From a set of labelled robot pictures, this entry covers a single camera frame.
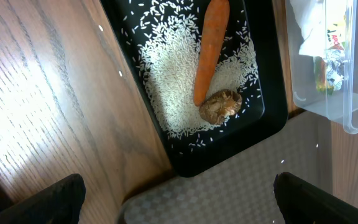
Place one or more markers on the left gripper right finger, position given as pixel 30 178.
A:
pixel 302 202

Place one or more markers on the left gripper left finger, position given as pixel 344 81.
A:
pixel 59 203

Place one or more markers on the brown food scrap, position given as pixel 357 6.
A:
pixel 219 105

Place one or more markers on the green snack wrapper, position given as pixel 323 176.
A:
pixel 329 69

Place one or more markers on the white tissue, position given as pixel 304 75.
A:
pixel 322 24

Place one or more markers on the white rice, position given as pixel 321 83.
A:
pixel 166 38

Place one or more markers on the orange carrot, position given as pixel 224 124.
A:
pixel 214 28

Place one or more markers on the dark brown serving tray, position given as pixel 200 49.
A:
pixel 240 189

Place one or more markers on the black rectangular tray bin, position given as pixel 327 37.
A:
pixel 265 116

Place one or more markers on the clear plastic bin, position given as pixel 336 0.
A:
pixel 342 106

